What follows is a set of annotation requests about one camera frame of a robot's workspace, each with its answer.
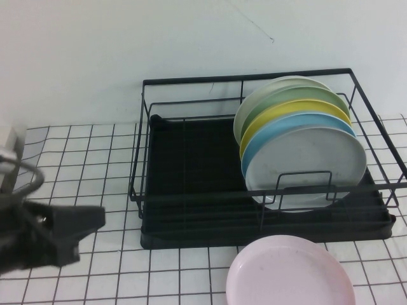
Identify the green round plate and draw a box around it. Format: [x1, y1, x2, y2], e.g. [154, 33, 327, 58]
[240, 85, 350, 140]

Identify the light blue round plate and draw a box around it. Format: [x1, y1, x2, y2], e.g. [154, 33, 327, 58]
[240, 112, 357, 182]

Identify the black plastic drain tray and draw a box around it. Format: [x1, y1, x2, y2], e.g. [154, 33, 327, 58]
[139, 113, 396, 250]

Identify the grey round plate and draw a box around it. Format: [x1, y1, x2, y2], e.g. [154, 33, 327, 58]
[244, 126, 368, 213]

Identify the thick black camera cable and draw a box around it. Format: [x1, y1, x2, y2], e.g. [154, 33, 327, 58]
[0, 158, 45, 200]

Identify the pink round plate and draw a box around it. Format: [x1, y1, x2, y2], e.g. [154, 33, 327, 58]
[225, 234, 357, 305]

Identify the black wire dish rack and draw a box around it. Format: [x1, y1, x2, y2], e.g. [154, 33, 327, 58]
[128, 67, 407, 234]

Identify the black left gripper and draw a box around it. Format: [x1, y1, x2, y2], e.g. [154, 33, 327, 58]
[18, 201, 106, 269]

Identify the yellow round plate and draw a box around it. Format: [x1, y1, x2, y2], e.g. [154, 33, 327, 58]
[240, 98, 353, 154]

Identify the white black-gridded tablecloth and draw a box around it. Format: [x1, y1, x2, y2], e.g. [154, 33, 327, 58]
[0, 116, 407, 305]

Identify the pale whitish-green round plate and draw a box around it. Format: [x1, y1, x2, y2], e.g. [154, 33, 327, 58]
[233, 75, 333, 146]

